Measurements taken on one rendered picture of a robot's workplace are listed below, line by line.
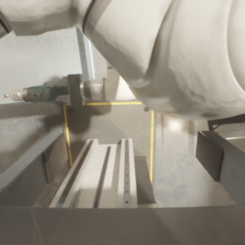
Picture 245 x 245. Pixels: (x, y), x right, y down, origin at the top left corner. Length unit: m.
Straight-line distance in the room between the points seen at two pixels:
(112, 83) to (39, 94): 0.26
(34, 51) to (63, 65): 0.16
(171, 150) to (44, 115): 1.25
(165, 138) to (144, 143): 0.41
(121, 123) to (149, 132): 0.22
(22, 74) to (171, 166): 1.49
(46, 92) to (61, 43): 0.38
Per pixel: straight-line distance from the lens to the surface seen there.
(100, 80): 0.70
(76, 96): 0.73
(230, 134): 1.62
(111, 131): 1.31
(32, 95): 0.68
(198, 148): 0.17
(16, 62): 1.07
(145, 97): 0.17
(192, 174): 1.96
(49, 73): 0.99
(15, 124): 1.95
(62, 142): 0.16
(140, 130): 1.30
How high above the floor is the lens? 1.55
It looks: 74 degrees down
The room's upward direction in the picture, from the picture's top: 175 degrees counter-clockwise
